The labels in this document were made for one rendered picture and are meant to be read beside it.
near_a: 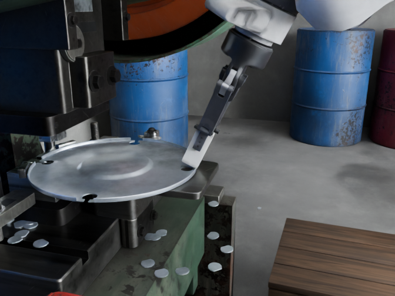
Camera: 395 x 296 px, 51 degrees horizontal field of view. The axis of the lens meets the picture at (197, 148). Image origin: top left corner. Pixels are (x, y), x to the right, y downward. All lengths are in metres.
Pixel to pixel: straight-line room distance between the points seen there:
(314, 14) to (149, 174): 0.36
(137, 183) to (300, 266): 0.70
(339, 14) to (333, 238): 0.99
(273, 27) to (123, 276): 0.44
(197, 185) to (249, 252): 1.30
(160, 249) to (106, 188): 0.16
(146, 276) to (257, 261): 1.23
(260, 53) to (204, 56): 3.45
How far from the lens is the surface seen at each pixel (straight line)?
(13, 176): 0.77
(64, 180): 0.70
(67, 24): 0.62
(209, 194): 0.95
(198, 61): 4.09
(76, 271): 0.64
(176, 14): 1.00
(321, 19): 0.52
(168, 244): 0.76
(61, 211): 0.72
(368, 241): 1.44
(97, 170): 0.71
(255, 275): 1.80
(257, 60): 0.63
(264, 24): 0.61
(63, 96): 0.67
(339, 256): 1.33
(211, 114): 0.64
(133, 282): 0.68
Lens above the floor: 1.05
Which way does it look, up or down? 19 degrees down
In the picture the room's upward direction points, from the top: straight up
